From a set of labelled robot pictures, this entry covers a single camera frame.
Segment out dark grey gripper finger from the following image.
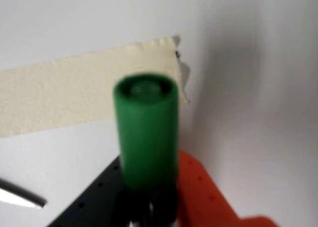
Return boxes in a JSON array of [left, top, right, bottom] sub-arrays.
[[48, 155, 130, 227]]

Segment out blue handled scissors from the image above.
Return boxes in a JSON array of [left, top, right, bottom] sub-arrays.
[[0, 178, 48, 209]]

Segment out green capped black marker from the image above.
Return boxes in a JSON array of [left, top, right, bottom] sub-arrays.
[[112, 73, 180, 227]]

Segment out long beige masking tape strip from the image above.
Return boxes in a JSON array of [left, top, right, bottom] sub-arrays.
[[0, 34, 192, 140]]

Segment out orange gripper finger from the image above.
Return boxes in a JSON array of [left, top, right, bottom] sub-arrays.
[[176, 149, 277, 227]]

